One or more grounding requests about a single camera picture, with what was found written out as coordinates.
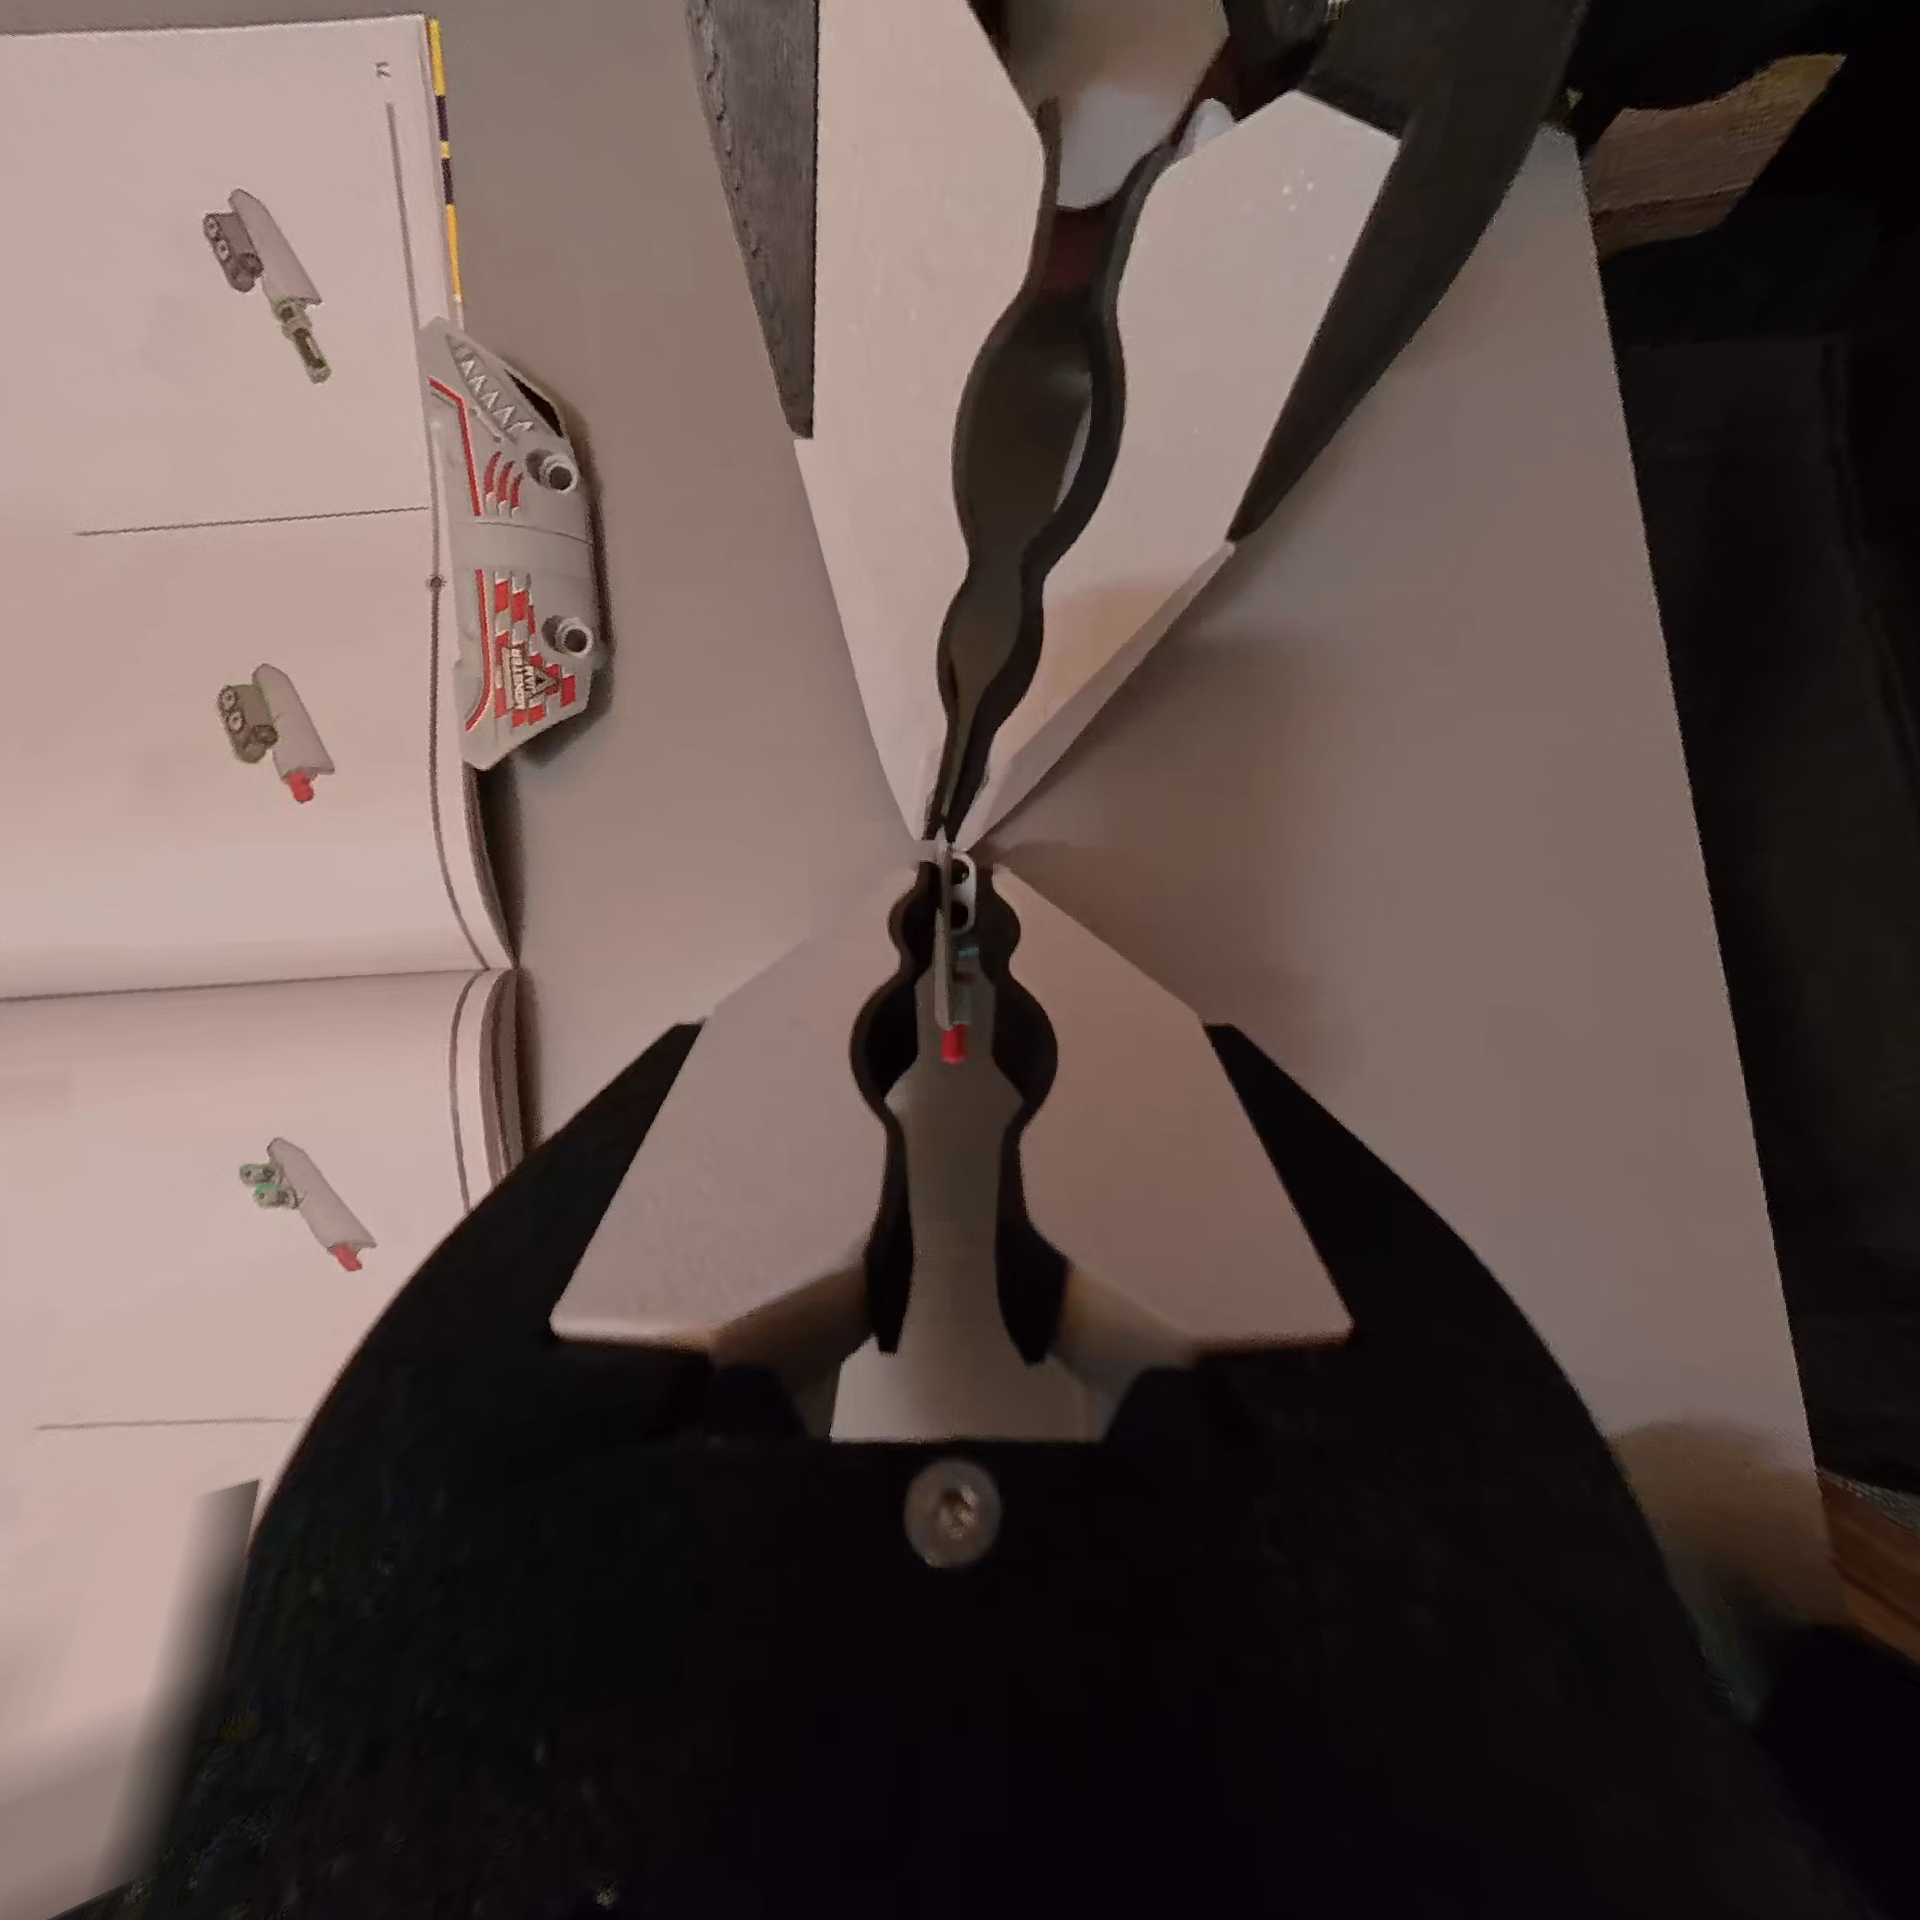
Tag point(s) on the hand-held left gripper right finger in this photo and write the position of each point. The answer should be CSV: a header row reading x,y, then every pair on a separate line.
x,y
1185,1201

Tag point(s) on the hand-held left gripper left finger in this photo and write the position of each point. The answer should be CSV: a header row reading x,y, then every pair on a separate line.
x,y
705,1184

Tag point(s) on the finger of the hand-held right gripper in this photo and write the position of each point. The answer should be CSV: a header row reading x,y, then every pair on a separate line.
x,y
1244,300
902,300

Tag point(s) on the small grey brick red pin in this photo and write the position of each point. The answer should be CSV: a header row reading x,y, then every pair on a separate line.
x,y
961,974

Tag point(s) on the grey toy panel red stickers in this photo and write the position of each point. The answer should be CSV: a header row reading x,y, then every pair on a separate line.
x,y
516,510

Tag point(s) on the open instruction booklet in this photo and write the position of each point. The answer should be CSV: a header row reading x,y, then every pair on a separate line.
x,y
182,901

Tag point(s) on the dark cloth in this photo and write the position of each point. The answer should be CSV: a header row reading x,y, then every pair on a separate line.
x,y
1786,751

